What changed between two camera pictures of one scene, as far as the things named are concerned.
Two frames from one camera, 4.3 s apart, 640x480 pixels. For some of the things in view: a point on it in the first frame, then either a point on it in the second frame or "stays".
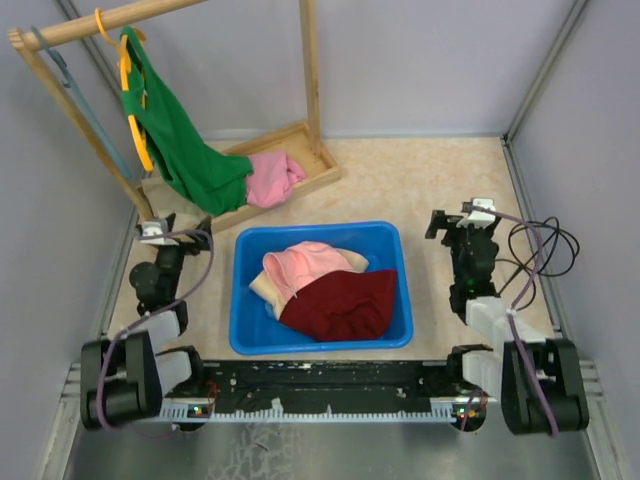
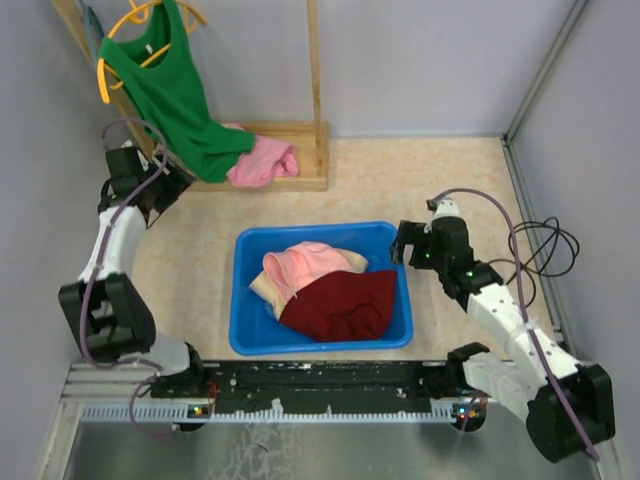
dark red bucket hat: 343,305 stays
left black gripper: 202,237 → 176,181
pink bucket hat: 297,265 stays
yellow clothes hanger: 123,51 → 141,15
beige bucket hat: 276,301 stays
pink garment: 272,177 → 268,159
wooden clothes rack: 302,141 → 309,139
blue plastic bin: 254,332 stays
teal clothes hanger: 56,55 → 94,29
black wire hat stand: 542,249 stays
